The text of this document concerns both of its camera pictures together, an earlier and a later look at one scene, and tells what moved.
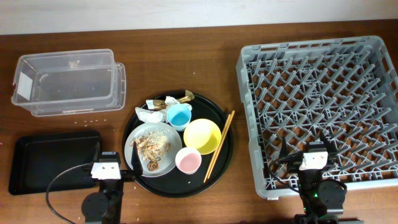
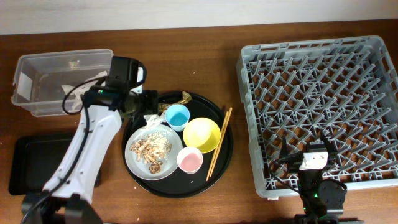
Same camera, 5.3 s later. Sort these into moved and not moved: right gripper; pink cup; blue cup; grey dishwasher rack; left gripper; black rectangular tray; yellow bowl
Moved: left gripper
Not moved: blue cup; pink cup; right gripper; yellow bowl; grey dishwasher rack; black rectangular tray
